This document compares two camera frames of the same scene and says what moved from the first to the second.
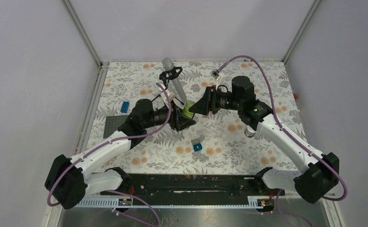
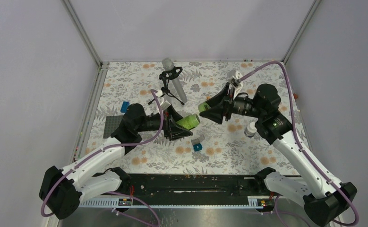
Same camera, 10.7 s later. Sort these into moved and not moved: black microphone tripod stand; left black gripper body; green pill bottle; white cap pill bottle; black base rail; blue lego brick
Moved: left black gripper body; green pill bottle
Not moved: black base rail; blue lego brick; black microphone tripod stand; white cap pill bottle
